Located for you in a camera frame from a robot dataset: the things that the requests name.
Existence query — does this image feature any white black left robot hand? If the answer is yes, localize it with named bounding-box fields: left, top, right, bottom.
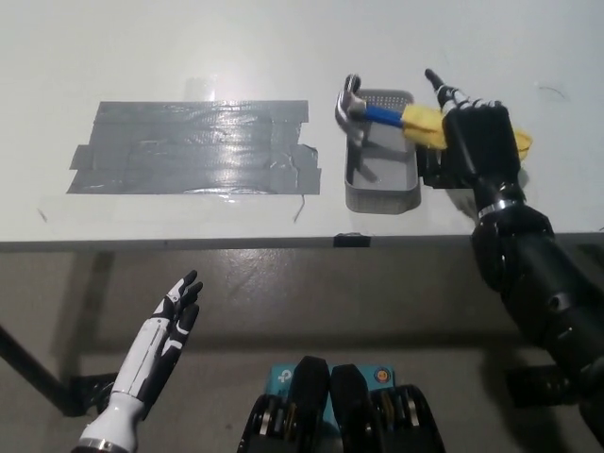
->
left=77, top=269, right=205, bottom=447

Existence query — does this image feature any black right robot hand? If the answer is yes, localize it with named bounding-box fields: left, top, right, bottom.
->
left=424, top=68, right=529, bottom=214

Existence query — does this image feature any hammer with yellow handle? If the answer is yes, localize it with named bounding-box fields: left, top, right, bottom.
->
left=333, top=74, right=535, bottom=164

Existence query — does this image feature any black robot body with teal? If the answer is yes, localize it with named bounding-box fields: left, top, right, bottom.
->
left=238, top=355, right=447, bottom=453

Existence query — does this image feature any grey plastic basket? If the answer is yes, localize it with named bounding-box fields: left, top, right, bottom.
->
left=343, top=87, right=423, bottom=214

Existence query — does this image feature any black table leg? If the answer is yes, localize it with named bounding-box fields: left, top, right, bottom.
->
left=0, top=322, right=79, bottom=418

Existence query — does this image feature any large grey duct tape patch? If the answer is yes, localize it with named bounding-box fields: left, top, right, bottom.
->
left=65, top=98, right=323, bottom=195

